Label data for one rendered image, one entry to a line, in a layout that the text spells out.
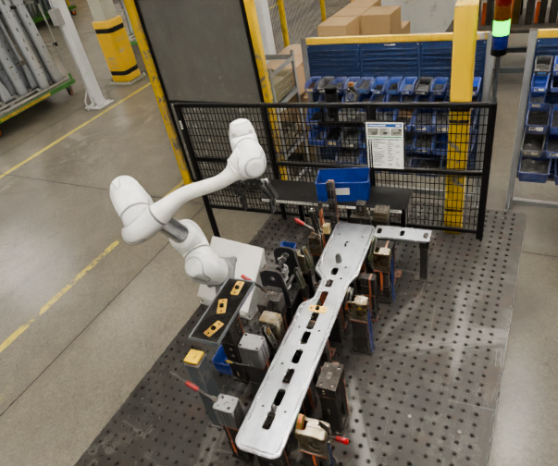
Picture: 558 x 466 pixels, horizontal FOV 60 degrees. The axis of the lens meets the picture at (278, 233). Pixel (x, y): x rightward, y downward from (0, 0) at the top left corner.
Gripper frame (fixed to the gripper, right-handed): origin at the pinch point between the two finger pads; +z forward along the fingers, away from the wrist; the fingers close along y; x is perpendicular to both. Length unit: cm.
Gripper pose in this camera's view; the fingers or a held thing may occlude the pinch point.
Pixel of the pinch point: (259, 208)
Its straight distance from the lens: 210.2
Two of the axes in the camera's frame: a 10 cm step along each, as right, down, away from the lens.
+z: 1.7, 7.9, 5.9
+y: 9.1, 1.0, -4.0
